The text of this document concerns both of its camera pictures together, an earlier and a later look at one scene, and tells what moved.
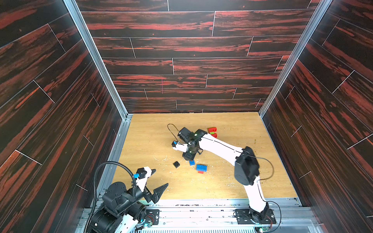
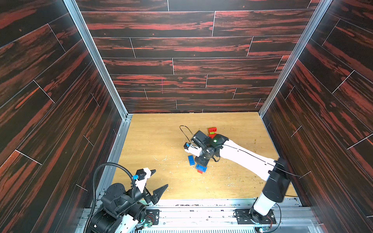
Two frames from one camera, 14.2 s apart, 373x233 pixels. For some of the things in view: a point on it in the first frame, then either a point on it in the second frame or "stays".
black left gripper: x=155 y=196 stays
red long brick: x=211 y=129 stays
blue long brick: x=201 y=168 stays
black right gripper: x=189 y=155 -> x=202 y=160
